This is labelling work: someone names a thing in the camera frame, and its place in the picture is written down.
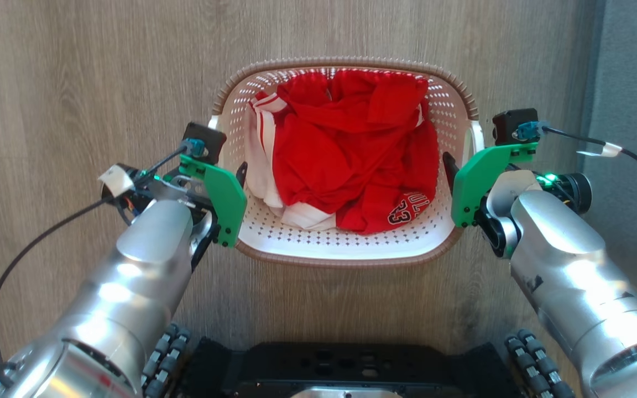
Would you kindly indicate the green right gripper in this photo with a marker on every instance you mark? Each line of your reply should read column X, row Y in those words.
column 470, row 185

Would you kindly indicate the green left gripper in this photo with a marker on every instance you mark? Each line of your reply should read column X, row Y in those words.
column 229, row 199

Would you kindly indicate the white laundry basket brown rim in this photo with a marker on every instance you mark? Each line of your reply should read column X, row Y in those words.
column 346, row 246

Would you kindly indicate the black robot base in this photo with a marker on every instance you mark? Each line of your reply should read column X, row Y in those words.
column 351, row 367

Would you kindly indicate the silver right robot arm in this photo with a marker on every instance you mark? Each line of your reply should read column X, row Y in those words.
column 573, row 265

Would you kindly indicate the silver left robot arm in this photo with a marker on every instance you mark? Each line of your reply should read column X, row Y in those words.
column 130, row 276

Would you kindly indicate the white garment with red stripes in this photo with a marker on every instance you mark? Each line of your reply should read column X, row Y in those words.
column 260, row 166

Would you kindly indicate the red basketball jersey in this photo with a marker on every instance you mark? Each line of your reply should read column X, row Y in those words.
column 346, row 155

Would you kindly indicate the grey fabric panel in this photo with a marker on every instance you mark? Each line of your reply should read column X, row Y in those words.
column 633, row 83

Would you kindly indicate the left omni wheel with rollers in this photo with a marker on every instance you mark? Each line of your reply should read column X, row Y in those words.
column 165, row 359

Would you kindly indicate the omni wheel with rollers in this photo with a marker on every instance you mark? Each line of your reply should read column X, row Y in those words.
column 165, row 359
column 537, row 362

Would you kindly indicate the right omni wheel with rollers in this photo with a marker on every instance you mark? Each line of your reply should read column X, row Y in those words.
column 537, row 362

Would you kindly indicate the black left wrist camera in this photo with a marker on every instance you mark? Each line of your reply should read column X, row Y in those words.
column 205, row 139

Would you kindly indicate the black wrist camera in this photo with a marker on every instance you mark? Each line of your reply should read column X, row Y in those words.
column 509, row 126
column 205, row 139

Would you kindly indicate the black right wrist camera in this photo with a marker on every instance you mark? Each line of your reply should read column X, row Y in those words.
column 509, row 126

